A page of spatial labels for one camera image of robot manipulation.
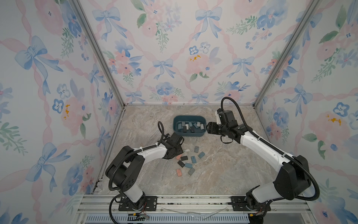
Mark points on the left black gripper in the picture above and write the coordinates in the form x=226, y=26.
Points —
x=180, y=150

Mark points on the teal plastic storage box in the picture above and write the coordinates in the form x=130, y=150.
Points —
x=189, y=118

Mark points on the blue eraser middle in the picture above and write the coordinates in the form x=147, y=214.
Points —
x=193, y=159

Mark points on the pink eraser bottom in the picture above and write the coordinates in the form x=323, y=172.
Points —
x=179, y=172

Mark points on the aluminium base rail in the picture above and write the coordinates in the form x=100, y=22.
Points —
x=190, y=209

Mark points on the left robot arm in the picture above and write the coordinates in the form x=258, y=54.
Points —
x=124, y=170

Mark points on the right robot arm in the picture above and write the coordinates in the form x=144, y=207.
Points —
x=291, y=180

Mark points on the grey-green eraser bottom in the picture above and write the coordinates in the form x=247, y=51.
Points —
x=191, y=171

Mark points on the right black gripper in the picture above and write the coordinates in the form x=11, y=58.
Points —
x=211, y=128

